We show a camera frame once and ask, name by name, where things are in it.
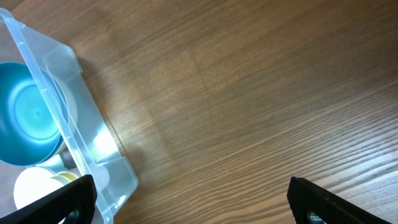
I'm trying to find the clear plastic storage container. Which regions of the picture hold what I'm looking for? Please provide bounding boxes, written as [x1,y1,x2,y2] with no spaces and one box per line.
[1,9,138,223]

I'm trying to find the yellow cup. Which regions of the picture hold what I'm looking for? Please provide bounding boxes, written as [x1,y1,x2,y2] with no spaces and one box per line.
[52,171,79,185]

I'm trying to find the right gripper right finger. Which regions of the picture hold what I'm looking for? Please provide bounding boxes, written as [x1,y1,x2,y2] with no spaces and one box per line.
[287,177,387,224]

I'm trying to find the dark blue bowl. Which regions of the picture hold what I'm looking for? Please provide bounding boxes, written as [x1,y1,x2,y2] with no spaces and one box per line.
[1,62,63,166]

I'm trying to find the pale green cup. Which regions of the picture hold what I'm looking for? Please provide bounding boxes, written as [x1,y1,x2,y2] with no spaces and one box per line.
[14,167,70,210]

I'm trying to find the cream bowl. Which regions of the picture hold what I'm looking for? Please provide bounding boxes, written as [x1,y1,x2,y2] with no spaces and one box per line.
[44,73,78,157]

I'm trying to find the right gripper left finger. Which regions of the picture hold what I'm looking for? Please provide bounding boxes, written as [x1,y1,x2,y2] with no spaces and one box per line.
[1,174,97,224]

